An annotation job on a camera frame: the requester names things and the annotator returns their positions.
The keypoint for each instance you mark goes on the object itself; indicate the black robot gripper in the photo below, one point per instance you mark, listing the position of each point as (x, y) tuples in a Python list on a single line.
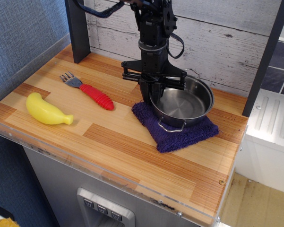
[(154, 73)]

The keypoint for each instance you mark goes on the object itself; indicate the small stainless steel pot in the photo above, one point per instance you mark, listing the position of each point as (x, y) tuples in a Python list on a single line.
[(178, 109)]

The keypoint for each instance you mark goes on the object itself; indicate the red handled toy fork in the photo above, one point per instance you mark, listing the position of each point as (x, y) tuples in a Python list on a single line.
[(98, 96)]

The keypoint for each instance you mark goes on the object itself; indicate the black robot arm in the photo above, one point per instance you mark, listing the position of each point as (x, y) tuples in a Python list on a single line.
[(156, 23)]

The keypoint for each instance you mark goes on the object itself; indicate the dark blue folded napkin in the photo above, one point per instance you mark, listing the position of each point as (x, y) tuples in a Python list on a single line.
[(172, 141)]

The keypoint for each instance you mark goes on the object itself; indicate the yellow plastic toy banana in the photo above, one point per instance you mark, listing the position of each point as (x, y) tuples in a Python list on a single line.
[(45, 112)]

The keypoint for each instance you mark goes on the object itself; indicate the white ribbed drainboard counter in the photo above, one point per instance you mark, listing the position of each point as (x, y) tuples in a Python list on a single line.
[(266, 121)]

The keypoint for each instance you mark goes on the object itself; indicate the silver toy dispenser panel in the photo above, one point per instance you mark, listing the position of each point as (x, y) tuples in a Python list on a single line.
[(98, 211)]

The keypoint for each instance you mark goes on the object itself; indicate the yellow object bottom left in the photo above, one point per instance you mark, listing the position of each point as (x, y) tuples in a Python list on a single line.
[(7, 222)]

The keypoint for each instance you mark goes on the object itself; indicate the dark left vertical post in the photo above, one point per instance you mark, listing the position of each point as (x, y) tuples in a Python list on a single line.
[(77, 29)]

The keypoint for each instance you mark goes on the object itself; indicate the dark vertical post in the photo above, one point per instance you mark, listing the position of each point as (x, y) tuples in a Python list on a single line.
[(77, 29), (266, 58)]

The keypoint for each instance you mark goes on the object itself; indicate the dark right vertical post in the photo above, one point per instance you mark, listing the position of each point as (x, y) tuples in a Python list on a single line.
[(266, 58)]

